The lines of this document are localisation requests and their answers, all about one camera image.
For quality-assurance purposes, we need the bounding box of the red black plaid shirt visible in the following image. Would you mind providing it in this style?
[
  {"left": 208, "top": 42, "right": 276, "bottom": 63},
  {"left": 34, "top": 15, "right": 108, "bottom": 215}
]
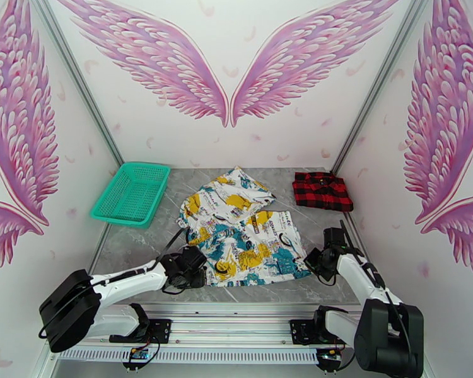
[{"left": 291, "top": 171, "right": 355, "bottom": 213}]

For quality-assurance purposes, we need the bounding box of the white yellow teal printed shirt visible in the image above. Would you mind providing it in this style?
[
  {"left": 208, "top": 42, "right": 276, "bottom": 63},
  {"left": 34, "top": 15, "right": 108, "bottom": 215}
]
[{"left": 176, "top": 165, "right": 313, "bottom": 288}]

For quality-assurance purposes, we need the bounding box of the teal plastic mesh basket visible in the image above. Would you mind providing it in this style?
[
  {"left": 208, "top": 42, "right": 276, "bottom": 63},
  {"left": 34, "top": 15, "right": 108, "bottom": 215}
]
[{"left": 90, "top": 162, "right": 172, "bottom": 229}]

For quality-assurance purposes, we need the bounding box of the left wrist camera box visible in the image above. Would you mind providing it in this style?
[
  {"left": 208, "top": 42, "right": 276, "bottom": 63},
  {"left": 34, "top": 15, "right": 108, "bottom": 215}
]
[{"left": 180, "top": 246, "right": 207, "bottom": 272}]

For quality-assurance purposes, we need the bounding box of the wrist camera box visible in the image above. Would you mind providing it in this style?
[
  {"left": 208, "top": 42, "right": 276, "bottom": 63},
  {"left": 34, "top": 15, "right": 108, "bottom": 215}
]
[
  {"left": 323, "top": 227, "right": 344, "bottom": 249},
  {"left": 180, "top": 246, "right": 207, "bottom": 272}
]

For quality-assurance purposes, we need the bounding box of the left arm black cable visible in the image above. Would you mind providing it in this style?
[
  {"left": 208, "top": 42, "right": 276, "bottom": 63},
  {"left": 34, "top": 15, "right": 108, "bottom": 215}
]
[{"left": 155, "top": 227, "right": 191, "bottom": 268}]

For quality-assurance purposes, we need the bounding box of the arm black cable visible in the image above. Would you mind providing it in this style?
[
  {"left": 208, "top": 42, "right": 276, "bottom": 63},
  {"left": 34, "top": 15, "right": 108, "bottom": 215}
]
[
  {"left": 155, "top": 227, "right": 191, "bottom": 268},
  {"left": 339, "top": 219, "right": 412, "bottom": 350}
]

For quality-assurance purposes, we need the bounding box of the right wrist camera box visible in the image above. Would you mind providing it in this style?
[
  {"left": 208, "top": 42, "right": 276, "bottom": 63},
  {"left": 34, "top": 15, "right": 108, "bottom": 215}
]
[{"left": 323, "top": 227, "right": 344, "bottom": 249}]

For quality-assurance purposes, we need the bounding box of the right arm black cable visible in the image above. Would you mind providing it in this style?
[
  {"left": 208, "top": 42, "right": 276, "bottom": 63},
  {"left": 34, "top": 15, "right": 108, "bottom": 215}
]
[{"left": 339, "top": 219, "right": 412, "bottom": 350}]

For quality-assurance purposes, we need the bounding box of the aluminium table side rail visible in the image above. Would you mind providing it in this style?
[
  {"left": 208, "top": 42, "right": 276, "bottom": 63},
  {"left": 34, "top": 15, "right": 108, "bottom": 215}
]
[
  {"left": 87, "top": 223, "right": 117, "bottom": 273},
  {"left": 330, "top": 173, "right": 391, "bottom": 303}
]

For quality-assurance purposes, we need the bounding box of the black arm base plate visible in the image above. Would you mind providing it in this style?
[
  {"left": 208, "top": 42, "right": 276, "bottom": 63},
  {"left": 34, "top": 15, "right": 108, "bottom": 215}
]
[
  {"left": 109, "top": 318, "right": 172, "bottom": 345},
  {"left": 289, "top": 318, "right": 355, "bottom": 347}
]

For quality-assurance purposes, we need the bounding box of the aluminium mounting rail frame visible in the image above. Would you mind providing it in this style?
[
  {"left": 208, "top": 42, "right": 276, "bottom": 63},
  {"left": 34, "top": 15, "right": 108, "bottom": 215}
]
[{"left": 45, "top": 302, "right": 423, "bottom": 348}]

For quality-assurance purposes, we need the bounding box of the white perforated cable tray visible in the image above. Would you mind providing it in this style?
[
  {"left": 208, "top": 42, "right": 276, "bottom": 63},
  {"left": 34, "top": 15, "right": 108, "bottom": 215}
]
[{"left": 57, "top": 347, "right": 320, "bottom": 365}]

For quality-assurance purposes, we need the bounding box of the black board mounting bracket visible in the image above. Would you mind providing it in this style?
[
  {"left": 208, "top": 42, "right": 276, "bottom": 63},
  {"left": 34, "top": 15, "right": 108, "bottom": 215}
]
[
  {"left": 122, "top": 358, "right": 148, "bottom": 372},
  {"left": 316, "top": 358, "right": 342, "bottom": 373}
]

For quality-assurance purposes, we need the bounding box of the aluminium corner post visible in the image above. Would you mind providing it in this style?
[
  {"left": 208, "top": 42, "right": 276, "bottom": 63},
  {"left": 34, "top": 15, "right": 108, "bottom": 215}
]
[
  {"left": 330, "top": 0, "right": 433, "bottom": 177},
  {"left": 26, "top": 0, "right": 124, "bottom": 165}
]

